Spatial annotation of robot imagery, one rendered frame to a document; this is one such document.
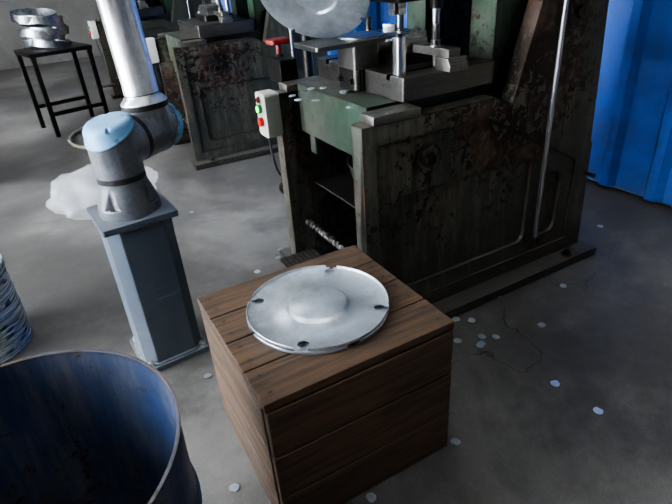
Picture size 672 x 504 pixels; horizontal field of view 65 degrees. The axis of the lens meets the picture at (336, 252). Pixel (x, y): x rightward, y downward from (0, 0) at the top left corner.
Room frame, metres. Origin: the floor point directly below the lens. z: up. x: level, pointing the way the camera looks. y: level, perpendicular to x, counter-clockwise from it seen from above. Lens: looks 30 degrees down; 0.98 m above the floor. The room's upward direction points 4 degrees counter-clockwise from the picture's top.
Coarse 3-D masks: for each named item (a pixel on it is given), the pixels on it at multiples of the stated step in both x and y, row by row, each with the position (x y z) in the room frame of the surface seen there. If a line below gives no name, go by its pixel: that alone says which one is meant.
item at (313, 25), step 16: (272, 0) 1.50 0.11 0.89; (288, 0) 1.49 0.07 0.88; (304, 0) 1.48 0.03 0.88; (320, 0) 1.47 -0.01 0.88; (336, 0) 1.45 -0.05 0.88; (352, 0) 1.44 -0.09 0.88; (368, 0) 1.43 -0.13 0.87; (288, 16) 1.52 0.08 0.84; (304, 16) 1.51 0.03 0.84; (320, 16) 1.49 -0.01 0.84; (336, 16) 1.48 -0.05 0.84; (352, 16) 1.47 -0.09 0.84; (304, 32) 1.54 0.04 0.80; (320, 32) 1.53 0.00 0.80; (336, 32) 1.51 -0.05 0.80
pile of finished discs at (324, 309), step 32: (288, 288) 0.96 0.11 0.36; (320, 288) 0.94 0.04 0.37; (352, 288) 0.94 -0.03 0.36; (384, 288) 0.92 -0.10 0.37; (256, 320) 0.85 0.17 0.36; (288, 320) 0.84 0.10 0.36; (320, 320) 0.83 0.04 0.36; (352, 320) 0.82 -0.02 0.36; (384, 320) 0.82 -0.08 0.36; (288, 352) 0.75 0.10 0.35; (320, 352) 0.74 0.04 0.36
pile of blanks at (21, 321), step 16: (0, 272) 1.33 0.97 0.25; (0, 288) 1.30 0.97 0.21; (0, 304) 1.28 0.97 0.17; (16, 304) 1.34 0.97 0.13; (0, 320) 1.26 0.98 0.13; (16, 320) 1.31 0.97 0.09; (0, 336) 1.24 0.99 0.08; (16, 336) 1.28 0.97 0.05; (0, 352) 1.23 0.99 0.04; (16, 352) 1.26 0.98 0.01
